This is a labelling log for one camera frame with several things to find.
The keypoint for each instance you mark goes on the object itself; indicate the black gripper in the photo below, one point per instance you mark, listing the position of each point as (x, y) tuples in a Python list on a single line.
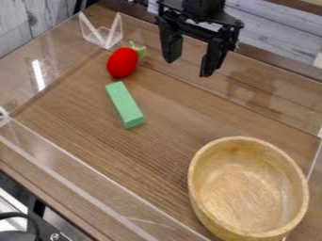
[(198, 17)]

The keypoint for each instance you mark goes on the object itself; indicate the wooden bowl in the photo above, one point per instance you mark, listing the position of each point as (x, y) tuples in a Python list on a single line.
[(248, 189)]

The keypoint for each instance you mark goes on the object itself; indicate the clear acrylic tray wall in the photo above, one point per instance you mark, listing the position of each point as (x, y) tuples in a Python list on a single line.
[(117, 205)]

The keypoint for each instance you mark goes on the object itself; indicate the red plush strawberry toy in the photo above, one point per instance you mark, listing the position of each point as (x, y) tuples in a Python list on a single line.
[(125, 59)]

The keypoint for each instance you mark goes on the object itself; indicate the black metal table frame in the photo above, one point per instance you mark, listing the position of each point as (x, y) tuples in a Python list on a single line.
[(23, 211)]

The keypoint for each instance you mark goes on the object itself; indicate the clear acrylic corner bracket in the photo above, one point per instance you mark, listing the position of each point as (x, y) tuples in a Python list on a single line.
[(103, 37)]

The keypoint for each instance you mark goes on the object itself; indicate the green rectangular block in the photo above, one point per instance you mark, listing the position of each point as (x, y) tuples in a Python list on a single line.
[(126, 105)]

